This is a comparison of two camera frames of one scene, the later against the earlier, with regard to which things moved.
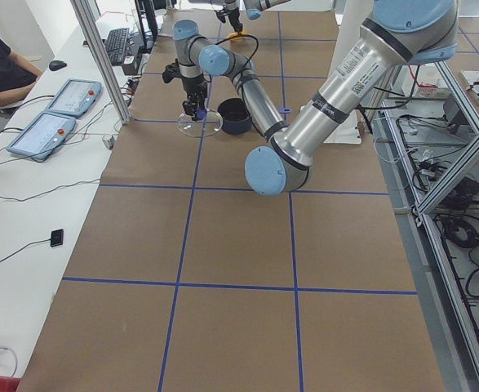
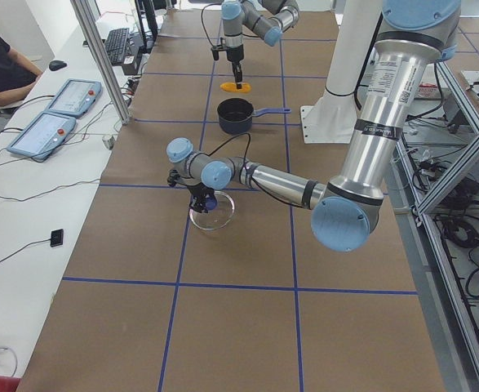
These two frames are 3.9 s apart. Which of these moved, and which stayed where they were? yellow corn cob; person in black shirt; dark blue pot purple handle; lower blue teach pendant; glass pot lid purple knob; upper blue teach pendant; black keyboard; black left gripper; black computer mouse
Moved: yellow corn cob; black left gripper; glass pot lid purple knob
Stayed: lower blue teach pendant; dark blue pot purple handle; upper blue teach pendant; person in black shirt; black computer mouse; black keyboard
